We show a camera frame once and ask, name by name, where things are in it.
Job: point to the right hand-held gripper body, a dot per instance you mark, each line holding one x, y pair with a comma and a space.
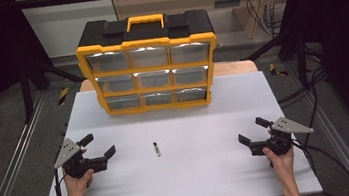
279, 144

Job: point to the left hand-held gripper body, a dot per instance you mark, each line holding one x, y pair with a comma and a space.
80, 165

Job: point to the small black silver pin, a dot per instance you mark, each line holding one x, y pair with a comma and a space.
157, 149

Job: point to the clear plastic drawer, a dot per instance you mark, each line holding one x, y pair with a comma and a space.
123, 102

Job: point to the yellow black drawer organizer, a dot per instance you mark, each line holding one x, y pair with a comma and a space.
144, 31

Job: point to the person's right hand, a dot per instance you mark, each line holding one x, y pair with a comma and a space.
285, 165

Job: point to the person's left hand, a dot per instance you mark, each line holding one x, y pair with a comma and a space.
78, 188

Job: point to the yellow black hazard tape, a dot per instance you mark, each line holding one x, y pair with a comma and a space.
274, 70
63, 96

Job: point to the black metal stand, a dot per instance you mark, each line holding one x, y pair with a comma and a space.
26, 92
301, 55

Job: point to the set of clear organizer bins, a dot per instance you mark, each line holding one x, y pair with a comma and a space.
151, 79

